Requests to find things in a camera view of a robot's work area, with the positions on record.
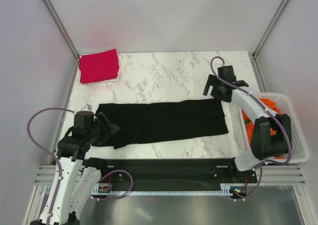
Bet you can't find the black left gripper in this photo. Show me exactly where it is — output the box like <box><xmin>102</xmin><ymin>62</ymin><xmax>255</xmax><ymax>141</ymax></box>
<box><xmin>87</xmin><ymin>112</ymin><xmax>120</xmax><ymax>145</ymax></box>

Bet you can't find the black t shirt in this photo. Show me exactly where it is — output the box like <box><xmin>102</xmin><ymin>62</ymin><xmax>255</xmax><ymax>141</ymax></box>
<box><xmin>93</xmin><ymin>99</ymin><xmax>228</xmax><ymax>149</ymax></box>

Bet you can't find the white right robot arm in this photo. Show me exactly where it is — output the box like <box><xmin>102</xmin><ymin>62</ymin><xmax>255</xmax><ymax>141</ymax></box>
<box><xmin>203</xmin><ymin>66</ymin><xmax>291</xmax><ymax>182</ymax></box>

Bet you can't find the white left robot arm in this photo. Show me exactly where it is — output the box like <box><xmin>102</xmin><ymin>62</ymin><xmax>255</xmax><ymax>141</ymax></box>
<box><xmin>31</xmin><ymin>111</ymin><xmax>120</xmax><ymax>225</ymax></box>

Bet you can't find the orange t shirt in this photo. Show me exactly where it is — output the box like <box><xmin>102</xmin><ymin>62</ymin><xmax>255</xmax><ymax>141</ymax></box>
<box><xmin>242</xmin><ymin>97</ymin><xmax>290</xmax><ymax>161</ymax></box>

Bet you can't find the folded magenta t shirt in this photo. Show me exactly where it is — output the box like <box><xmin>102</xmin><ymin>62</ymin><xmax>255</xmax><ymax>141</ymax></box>
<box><xmin>79</xmin><ymin>48</ymin><xmax>119</xmax><ymax>84</ymax></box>

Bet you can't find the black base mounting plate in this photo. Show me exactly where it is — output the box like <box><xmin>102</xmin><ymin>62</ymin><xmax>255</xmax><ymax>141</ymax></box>
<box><xmin>83</xmin><ymin>157</ymin><xmax>257</xmax><ymax>192</ymax></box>

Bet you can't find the white plastic laundry basket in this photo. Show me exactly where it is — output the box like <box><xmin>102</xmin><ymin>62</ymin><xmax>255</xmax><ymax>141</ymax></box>
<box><xmin>232</xmin><ymin>89</ymin><xmax>309</xmax><ymax>171</ymax></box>

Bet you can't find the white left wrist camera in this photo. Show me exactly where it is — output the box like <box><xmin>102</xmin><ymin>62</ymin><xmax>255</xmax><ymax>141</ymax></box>
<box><xmin>81</xmin><ymin>104</ymin><xmax>93</xmax><ymax>112</ymax></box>

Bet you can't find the right aluminium frame post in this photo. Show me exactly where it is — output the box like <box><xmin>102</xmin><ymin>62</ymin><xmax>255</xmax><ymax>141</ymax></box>
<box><xmin>251</xmin><ymin>0</ymin><xmax>299</xmax><ymax>59</ymax></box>

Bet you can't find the aluminium frame post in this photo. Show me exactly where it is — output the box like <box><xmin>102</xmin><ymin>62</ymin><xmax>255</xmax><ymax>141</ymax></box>
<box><xmin>41</xmin><ymin>0</ymin><xmax>80</xmax><ymax>59</ymax></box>
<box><xmin>251</xmin><ymin>0</ymin><xmax>299</xmax><ymax>59</ymax></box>

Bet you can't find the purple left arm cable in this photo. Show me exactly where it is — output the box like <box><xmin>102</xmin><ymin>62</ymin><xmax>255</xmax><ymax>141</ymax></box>
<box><xmin>26</xmin><ymin>107</ymin><xmax>134</xmax><ymax>225</ymax></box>

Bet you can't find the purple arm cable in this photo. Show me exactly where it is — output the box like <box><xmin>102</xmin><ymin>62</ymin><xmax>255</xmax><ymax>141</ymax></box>
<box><xmin>210</xmin><ymin>56</ymin><xmax>292</xmax><ymax>202</ymax></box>
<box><xmin>26</xmin><ymin>107</ymin><xmax>134</xmax><ymax>225</ymax></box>

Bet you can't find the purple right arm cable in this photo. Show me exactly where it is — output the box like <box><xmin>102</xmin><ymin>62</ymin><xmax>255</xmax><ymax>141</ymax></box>
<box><xmin>210</xmin><ymin>56</ymin><xmax>292</xmax><ymax>202</ymax></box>

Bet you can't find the white slotted cable duct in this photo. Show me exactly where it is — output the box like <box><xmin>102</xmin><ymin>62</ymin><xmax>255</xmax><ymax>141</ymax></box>
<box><xmin>91</xmin><ymin>184</ymin><xmax>248</xmax><ymax>198</ymax></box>

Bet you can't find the aluminium front rail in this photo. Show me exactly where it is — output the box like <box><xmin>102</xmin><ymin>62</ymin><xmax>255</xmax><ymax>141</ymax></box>
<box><xmin>34</xmin><ymin>165</ymin><xmax>305</xmax><ymax>186</ymax></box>

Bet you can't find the left aluminium frame post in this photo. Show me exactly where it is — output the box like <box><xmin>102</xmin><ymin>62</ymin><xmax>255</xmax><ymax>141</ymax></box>
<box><xmin>41</xmin><ymin>0</ymin><xmax>80</xmax><ymax>59</ymax></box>

